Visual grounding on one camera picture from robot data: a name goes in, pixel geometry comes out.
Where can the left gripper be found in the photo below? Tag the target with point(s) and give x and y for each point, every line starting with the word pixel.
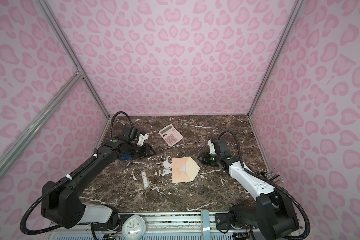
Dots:
pixel 147 151

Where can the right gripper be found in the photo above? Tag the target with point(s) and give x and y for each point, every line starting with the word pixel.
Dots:
pixel 205 158

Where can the peach envelope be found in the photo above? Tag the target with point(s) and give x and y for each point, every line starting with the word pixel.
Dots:
pixel 192 170

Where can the white glue stick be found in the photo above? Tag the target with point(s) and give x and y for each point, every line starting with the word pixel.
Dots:
pixel 146 182

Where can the pink red-bordered letter paper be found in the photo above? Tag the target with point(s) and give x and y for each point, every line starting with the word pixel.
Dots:
pixel 184 169

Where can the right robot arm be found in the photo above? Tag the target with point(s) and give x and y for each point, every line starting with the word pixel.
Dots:
pixel 273 214

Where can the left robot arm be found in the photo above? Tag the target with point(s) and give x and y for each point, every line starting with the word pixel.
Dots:
pixel 63 205

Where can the pink calculator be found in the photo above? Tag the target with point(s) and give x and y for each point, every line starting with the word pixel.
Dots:
pixel 170 135

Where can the blue stapler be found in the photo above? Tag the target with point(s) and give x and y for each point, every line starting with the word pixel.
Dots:
pixel 125 157

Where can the light blue tape strip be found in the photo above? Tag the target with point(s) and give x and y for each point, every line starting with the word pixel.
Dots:
pixel 205 225

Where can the red pencil cup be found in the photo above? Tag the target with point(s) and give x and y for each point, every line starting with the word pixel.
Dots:
pixel 272 176

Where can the white desk clock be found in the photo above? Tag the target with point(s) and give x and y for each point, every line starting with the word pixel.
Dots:
pixel 134 228

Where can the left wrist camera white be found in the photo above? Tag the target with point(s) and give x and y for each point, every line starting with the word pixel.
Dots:
pixel 142 139

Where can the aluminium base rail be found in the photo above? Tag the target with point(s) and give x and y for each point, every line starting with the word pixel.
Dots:
pixel 162 226

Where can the aluminium diagonal frame bar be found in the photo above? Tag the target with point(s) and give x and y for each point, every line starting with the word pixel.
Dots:
pixel 17 148

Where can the aluminium frame strut right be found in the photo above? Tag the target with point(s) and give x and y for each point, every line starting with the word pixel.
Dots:
pixel 295 13

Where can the aluminium frame strut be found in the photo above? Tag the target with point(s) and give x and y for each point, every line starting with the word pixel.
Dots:
pixel 68 48
pixel 295 13

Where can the aluminium frame strut left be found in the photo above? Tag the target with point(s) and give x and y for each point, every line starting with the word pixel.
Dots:
pixel 68 48

